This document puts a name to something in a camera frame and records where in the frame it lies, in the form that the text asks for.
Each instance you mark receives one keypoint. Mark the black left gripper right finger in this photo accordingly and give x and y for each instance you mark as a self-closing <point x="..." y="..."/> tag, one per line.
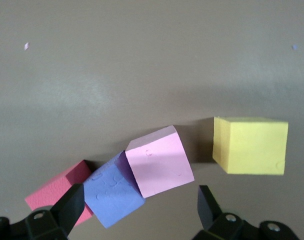
<point x="212" y="215"/>

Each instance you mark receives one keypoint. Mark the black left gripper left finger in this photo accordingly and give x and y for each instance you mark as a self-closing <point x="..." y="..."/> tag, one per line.
<point x="67" y="210"/>

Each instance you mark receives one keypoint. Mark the pink foam cube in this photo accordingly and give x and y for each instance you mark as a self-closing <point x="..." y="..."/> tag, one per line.
<point x="159" y="165"/>

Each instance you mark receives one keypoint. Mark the red foam cube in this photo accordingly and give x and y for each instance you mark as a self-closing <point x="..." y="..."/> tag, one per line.
<point x="49" y="192"/>

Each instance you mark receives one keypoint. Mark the purple foam cube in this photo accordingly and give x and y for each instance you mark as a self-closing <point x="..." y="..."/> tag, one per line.
<point x="112" y="197"/>

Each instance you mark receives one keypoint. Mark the yellow foam cube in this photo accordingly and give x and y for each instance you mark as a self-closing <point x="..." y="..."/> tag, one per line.
<point x="252" y="147"/>

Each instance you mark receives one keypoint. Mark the tiny pink foam crumb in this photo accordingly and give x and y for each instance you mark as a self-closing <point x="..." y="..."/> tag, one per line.
<point x="26" y="46"/>

